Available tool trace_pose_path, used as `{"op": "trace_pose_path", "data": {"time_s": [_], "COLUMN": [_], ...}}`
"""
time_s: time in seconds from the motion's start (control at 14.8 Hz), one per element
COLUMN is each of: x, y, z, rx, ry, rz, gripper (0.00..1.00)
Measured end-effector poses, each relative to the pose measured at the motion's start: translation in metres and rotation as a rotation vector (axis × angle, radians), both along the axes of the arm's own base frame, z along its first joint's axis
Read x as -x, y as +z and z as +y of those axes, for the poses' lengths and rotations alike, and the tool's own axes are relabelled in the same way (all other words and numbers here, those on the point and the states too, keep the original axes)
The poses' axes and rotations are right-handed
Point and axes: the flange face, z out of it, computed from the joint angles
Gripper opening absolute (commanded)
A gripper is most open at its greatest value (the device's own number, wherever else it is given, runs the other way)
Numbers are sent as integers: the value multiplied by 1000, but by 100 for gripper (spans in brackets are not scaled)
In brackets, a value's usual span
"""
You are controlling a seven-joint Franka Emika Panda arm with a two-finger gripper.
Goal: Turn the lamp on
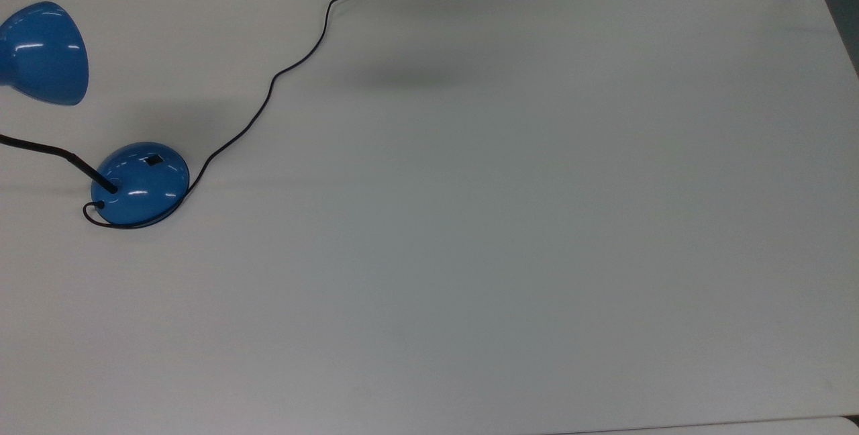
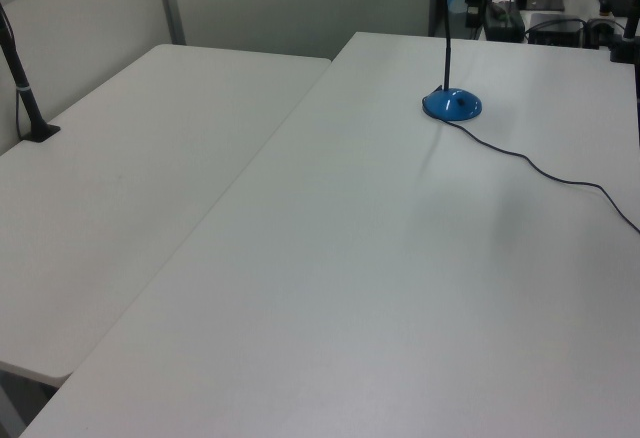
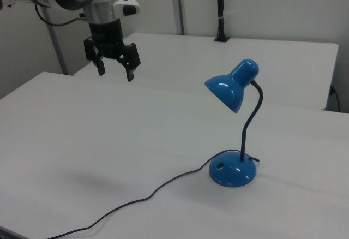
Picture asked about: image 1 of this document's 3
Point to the black rocker lamp switch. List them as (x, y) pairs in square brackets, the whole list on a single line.
[(154, 160)]

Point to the blue desk lamp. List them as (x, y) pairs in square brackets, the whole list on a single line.
[(144, 186)]

